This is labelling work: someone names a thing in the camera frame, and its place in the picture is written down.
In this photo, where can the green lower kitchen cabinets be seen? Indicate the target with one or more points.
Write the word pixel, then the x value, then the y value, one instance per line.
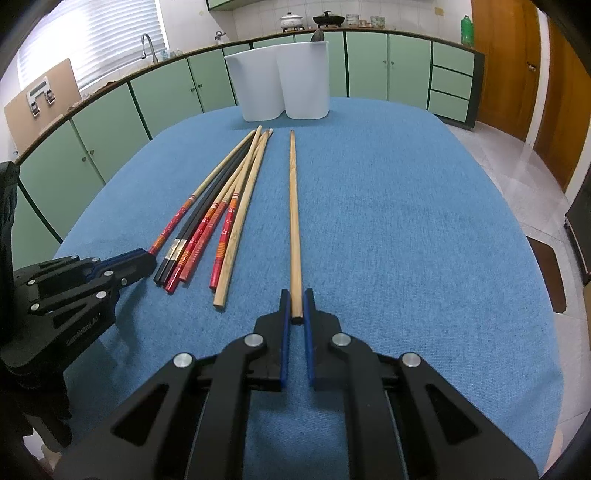
pixel 73 158

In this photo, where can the pale bamboo chopstick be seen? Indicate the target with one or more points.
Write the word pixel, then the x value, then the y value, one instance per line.
pixel 238 220

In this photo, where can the bamboo chopstick orange handle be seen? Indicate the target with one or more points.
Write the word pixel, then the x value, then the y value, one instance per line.
pixel 163 236

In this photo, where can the brown wooden stool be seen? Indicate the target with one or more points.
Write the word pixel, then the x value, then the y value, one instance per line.
pixel 549 267

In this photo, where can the white double utensil holder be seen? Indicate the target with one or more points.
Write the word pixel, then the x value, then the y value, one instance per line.
pixel 290 79

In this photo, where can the wooden door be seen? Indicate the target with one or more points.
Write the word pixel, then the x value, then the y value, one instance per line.
pixel 566 114
pixel 507 32

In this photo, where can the green bottle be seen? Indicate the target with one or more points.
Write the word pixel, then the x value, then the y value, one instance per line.
pixel 467 31

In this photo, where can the black chopstick silver band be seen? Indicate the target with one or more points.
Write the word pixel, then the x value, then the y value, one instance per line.
pixel 196 233

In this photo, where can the cardboard box with picture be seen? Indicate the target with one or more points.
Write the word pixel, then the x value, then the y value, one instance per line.
pixel 40 104

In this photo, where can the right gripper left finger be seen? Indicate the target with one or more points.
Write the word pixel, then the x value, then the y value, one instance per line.
pixel 189 420

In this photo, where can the red patterned chopstick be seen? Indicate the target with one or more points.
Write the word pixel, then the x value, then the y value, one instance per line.
pixel 199 245

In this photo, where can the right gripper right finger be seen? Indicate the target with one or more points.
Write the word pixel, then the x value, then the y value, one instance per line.
pixel 403 419

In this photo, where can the chrome sink faucet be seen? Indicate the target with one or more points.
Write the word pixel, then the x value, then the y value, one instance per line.
pixel 148 50

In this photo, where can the red white handled chopstick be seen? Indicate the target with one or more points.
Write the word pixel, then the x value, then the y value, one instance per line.
pixel 230 213

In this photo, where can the black wok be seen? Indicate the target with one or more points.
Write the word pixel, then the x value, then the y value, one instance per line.
pixel 329 19

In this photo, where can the white cooking pot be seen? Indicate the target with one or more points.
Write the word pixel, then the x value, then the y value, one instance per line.
pixel 291 22

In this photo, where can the blue table cloth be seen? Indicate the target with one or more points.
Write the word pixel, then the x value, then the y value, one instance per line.
pixel 404 238

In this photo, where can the plain wooden chopstick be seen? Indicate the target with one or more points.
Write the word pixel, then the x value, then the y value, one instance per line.
pixel 296 278

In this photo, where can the white window blind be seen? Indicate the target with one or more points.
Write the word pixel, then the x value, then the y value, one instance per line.
pixel 98 37

